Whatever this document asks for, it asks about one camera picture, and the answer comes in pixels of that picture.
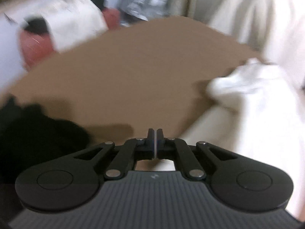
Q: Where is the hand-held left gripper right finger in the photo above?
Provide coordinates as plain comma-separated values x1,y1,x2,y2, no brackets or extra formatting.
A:
156,129,253,180

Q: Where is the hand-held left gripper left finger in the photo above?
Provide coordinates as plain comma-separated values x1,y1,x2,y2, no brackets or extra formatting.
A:
57,129,155,180

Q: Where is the white fleece zip jacket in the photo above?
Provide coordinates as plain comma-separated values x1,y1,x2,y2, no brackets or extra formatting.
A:
136,57,305,220

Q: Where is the black garment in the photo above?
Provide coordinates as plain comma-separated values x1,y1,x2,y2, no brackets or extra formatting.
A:
0,95,92,220

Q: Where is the white patterned cloth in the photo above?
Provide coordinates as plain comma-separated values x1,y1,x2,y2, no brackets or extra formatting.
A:
39,0,109,54

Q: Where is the pink suitcase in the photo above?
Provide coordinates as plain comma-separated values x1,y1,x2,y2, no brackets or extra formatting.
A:
18,7,121,71

